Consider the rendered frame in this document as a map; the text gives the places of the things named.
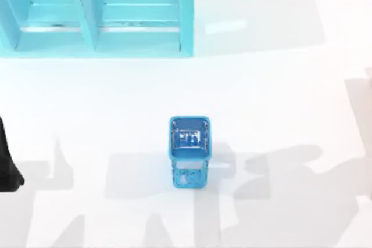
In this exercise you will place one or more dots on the light blue rack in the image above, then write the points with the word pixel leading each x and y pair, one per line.
pixel 87 12

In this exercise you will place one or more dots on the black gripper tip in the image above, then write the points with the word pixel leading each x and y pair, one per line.
pixel 7 169

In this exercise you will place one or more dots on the blue square container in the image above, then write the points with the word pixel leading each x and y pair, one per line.
pixel 189 155

